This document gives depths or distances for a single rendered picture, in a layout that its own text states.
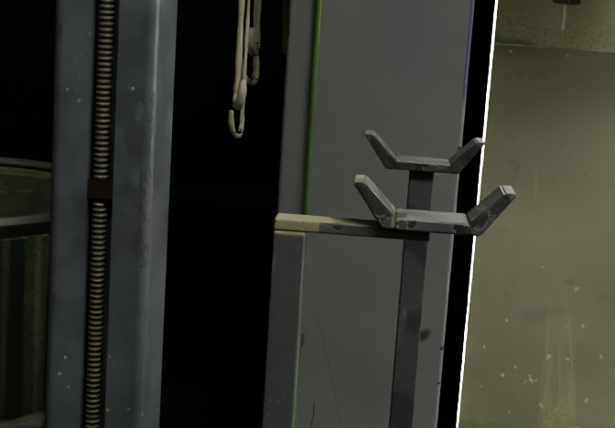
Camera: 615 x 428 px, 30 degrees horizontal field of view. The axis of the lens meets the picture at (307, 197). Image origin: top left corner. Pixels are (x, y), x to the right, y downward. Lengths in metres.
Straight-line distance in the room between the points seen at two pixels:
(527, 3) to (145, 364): 2.43
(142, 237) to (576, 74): 2.43
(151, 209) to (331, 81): 0.50
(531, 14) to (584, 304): 0.77
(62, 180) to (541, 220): 2.24
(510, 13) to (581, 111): 0.31
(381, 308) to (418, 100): 0.22
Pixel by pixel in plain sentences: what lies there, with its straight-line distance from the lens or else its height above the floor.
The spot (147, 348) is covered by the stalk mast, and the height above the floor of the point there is 0.99.
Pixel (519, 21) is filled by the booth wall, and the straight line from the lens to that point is 3.03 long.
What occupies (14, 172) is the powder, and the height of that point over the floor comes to 0.87.
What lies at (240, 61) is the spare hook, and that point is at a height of 1.13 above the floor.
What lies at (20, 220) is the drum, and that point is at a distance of 1.57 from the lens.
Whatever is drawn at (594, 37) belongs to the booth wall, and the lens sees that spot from 3.06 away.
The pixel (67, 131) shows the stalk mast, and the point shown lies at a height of 1.12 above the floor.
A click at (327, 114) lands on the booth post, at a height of 1.09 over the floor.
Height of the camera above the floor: 1.21
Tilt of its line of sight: 10 degrees down
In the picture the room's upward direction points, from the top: 4 degrees clockwise
